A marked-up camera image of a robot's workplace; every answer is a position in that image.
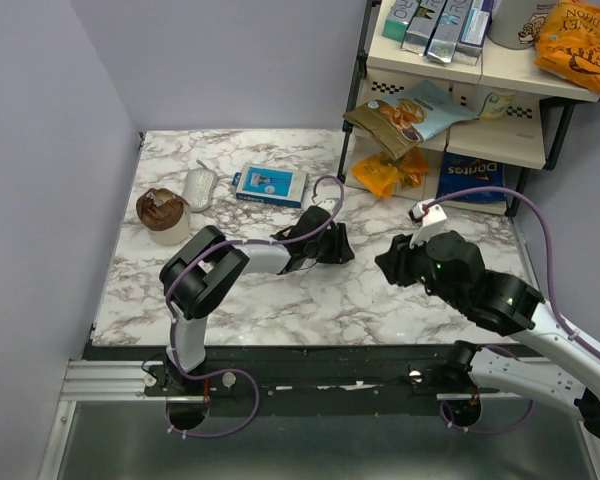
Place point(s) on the black frame shelf rack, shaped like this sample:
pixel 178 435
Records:
pixel 529 136

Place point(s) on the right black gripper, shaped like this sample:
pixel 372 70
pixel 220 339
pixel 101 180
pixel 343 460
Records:
pixel 396 257

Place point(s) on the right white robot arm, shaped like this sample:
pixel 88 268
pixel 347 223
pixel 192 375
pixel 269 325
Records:
pixel 510 307

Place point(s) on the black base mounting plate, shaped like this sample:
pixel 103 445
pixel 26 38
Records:
pixel 315 381

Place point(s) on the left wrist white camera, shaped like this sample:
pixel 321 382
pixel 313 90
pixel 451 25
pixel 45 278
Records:
pixel 330 205

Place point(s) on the blue Doritos bag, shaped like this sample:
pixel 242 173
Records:
pixel 459 172

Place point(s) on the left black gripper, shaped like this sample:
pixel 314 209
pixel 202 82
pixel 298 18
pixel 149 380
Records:
pixel 340 251

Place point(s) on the gold blue snack bag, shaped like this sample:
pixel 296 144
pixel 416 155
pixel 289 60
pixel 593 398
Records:
pixel 403 121

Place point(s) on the teal toothpaste box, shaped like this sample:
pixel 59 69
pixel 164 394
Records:
pixel 399 18

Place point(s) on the wrist white camera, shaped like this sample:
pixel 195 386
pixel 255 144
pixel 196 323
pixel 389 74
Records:
pixel 330 205
pixel 429 221

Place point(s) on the orange kettle chips bag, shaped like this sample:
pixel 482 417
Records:
pixel 568 44

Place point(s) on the blue Harry's razor box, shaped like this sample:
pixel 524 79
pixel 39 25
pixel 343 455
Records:
pixel 270 185

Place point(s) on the orange snack bag lower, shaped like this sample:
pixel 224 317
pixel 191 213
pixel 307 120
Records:
pixel 384 177

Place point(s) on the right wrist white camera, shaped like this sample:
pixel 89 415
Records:
pixel 429 221

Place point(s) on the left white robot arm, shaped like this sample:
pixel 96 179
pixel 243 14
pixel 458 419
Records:
pixel 198 278

